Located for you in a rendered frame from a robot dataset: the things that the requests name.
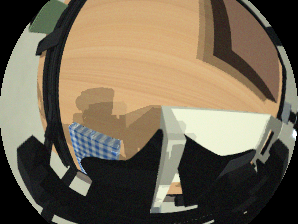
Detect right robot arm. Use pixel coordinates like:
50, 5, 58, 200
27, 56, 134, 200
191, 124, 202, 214
288, 111, 298, 134

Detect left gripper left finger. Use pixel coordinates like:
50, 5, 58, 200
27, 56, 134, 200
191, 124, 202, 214
81, 129, 163, 206

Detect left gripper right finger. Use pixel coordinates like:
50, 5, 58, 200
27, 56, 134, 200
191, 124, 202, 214
178, 134, 256, 207

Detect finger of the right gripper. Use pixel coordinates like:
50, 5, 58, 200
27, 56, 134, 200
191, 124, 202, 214
256, 158, 264, 172

